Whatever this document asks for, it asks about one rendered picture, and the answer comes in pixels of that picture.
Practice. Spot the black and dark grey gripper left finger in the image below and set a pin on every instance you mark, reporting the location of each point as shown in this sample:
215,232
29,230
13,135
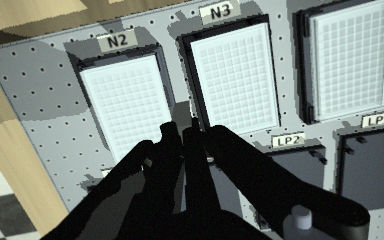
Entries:
128,202

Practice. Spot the black l-shaped corner locator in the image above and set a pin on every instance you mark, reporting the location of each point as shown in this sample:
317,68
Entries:
161,62

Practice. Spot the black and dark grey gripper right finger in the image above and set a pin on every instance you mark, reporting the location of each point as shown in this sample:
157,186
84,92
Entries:
294,209

